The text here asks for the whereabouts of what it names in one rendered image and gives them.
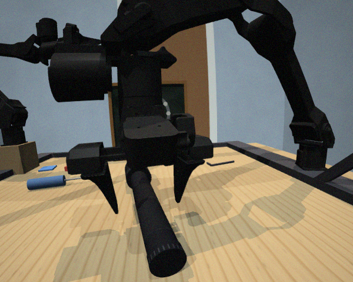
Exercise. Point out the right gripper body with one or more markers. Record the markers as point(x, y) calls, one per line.
point(89, 158)

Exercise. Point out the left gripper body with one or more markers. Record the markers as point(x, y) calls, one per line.
point(68, 36)

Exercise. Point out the blue flat plate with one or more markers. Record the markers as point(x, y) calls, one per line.
point(47, 168)

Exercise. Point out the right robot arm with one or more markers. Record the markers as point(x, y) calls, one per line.
point(84, 72)

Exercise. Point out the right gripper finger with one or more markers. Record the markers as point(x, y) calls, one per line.
point(104, 182)
point(182, 172)

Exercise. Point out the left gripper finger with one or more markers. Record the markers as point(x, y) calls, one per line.
point(83, 40)

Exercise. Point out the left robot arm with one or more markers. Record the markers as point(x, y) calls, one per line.
point(12, 112)

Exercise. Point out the blue screwdriver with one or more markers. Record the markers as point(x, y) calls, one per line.
point(46, 182)

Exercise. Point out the black flashlight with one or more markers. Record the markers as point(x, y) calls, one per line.
point(164, 252)

